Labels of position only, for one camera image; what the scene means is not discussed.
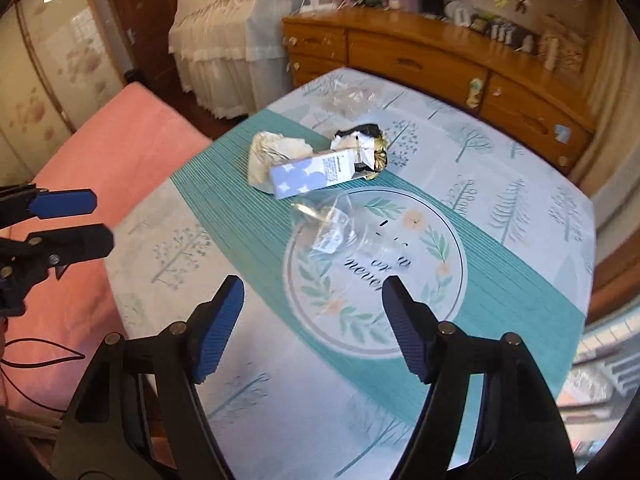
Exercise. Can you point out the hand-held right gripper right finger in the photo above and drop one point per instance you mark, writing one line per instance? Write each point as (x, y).
(407, 330)

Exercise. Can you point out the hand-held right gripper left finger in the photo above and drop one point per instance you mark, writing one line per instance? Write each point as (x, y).
(220, 330)

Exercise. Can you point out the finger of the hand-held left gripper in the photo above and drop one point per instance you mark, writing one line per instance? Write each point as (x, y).
(75, 244)
(65, 203)

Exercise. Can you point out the clear plastic wrapper white label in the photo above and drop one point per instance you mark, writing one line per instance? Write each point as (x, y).
(340, 227)

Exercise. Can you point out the pink blanket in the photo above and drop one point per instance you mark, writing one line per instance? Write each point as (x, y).
(115, 150)

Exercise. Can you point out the floral sliding wardrobe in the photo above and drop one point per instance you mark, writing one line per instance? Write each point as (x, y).
(55, 70)

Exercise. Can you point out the blue dotted small box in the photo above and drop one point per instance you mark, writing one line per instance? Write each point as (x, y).
(310, 172)

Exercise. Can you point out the beige crumpled paper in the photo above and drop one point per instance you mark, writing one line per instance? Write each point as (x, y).
(272, 152)

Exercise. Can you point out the black gold foil wrapper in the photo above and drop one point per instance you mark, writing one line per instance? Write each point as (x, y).
(367, 147)

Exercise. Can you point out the brown wooden door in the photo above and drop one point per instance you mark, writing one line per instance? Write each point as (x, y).
(140, 15)

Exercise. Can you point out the white lace furniture cover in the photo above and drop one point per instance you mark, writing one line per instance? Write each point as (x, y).
(225, 45)

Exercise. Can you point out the small figurine on drawer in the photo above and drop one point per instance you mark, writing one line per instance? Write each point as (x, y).
(475, 92)

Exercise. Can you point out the blue sticker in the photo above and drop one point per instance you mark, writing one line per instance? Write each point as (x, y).
(563, 134)

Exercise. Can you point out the wooden sideboard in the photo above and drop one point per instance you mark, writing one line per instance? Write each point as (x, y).
(415, 55)

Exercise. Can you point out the white bottle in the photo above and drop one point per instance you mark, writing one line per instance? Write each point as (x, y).
(550, 52)

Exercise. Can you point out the row of small jars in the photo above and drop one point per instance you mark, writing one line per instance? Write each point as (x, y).
(502, 31)

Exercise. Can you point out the white kettle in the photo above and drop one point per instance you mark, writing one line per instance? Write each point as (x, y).
(459, 14)

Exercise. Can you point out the woven basket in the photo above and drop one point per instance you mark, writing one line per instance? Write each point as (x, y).
(570, 47)

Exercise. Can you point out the pink picture frame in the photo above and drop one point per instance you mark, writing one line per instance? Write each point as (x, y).
(400, 2)

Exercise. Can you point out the black photo frame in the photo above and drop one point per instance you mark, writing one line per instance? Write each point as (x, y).
(432, 1)

